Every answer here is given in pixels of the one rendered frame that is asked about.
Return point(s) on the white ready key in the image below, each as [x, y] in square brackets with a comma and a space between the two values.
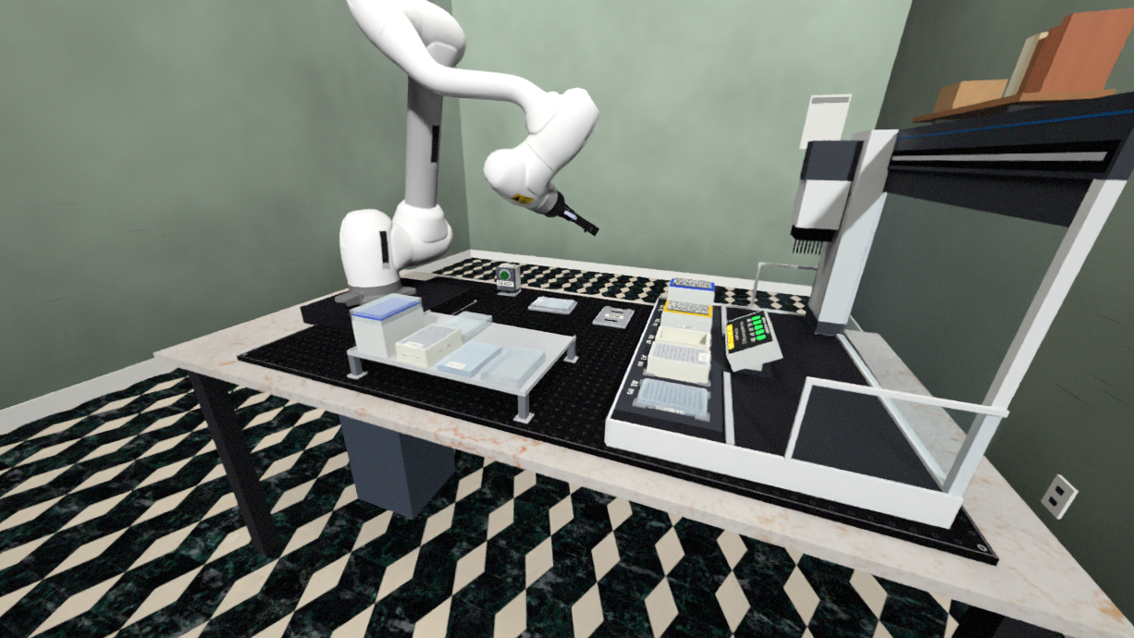
[508, 279]

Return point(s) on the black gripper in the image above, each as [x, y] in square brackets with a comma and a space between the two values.
[561, 209]

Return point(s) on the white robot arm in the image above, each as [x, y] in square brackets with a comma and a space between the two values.
[373, 249]

